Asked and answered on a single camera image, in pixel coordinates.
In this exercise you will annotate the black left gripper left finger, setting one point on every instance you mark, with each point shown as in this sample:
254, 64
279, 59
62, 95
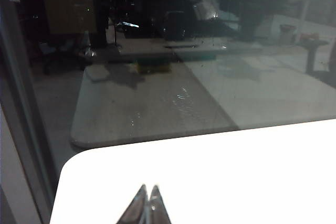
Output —
136, 211

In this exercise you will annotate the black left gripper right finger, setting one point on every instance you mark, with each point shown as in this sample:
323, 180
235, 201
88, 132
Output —
157, 211

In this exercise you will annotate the large glass pane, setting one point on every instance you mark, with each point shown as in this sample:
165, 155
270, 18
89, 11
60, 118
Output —
262, 90

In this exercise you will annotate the round grey stool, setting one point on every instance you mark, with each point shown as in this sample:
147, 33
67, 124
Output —
312, 51

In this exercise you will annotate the grey window frame post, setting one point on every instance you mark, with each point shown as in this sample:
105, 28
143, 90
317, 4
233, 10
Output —
21, 98

